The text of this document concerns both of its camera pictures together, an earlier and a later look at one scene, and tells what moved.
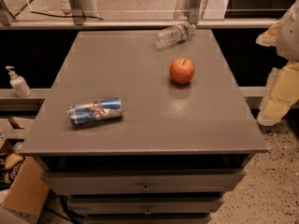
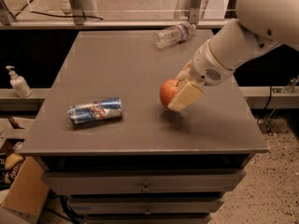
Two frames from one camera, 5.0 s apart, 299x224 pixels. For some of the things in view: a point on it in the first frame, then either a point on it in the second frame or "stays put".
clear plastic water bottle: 174,35 stays put
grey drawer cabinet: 178,149 stays put
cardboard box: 25,199 stays put
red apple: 181,70 → 166,91
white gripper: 289,38 → 206,67
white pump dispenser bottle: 19,83 stays put
